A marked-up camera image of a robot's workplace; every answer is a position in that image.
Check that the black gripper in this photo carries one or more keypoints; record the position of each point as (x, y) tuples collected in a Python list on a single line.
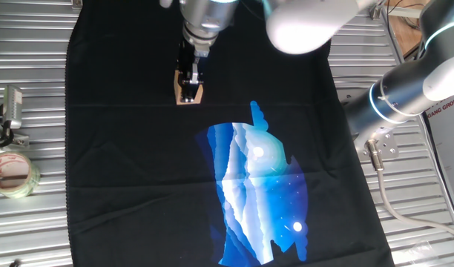
[(186, 55)]

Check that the small wooden block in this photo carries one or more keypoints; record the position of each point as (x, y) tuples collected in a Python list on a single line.
[(176, 91)]

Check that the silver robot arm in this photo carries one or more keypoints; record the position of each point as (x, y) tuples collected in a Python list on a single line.
[(305, 26)]

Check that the black cloth with blue print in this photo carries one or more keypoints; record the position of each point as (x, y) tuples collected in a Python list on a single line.
[(138, 148)]

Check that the clear packing tape roll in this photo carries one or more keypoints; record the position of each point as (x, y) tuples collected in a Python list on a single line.
[(26, 185)]

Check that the white sign with red text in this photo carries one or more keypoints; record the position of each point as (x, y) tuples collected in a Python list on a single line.
[(449, 148)]

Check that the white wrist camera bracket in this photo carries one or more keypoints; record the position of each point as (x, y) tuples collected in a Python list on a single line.
[(165, 3)]

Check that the small metal bracket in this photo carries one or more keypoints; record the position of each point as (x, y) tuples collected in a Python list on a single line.
[(376, 9), (77, 3)]

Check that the grey camera on stand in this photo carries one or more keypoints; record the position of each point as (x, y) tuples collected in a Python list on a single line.
[(12, 105)]

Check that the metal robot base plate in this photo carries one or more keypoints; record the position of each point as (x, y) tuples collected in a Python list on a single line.
[(392, 150)]

